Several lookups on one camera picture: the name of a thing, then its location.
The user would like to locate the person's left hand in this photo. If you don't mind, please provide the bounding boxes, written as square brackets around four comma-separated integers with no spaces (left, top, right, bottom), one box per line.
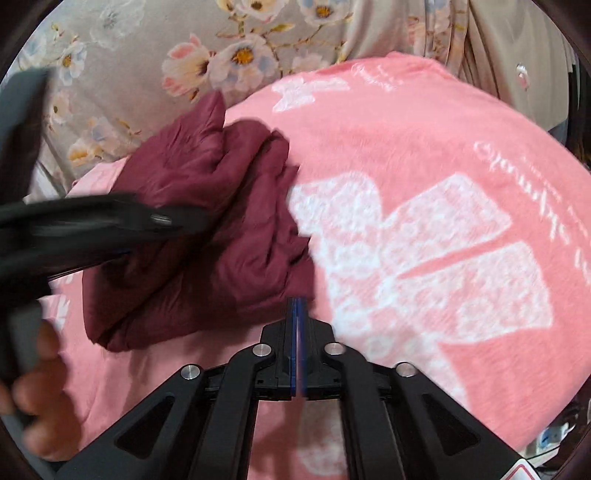
[13,323,94,463]

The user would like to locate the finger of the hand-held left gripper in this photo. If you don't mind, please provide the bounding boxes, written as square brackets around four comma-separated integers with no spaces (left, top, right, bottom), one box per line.
[0,193,209,241]
[0,232,140,288]

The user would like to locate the pink printed blanket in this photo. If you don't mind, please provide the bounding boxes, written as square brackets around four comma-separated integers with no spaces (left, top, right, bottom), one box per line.
[39,51,591,480]

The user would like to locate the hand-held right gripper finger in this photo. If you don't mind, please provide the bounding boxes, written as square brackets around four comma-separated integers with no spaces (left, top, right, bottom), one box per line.
[298,298,528,480]
[55,298,299,480]

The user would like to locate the beige cloth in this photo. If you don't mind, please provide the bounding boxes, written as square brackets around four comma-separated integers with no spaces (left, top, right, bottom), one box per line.
[462,0,578,125]

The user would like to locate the maroon puffer jacket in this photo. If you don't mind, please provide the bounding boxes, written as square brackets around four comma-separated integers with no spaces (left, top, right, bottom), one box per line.
[82,90,317,352]

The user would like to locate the grey floral quilt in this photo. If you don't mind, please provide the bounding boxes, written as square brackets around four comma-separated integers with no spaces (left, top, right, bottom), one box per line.
[18,0,472,185]

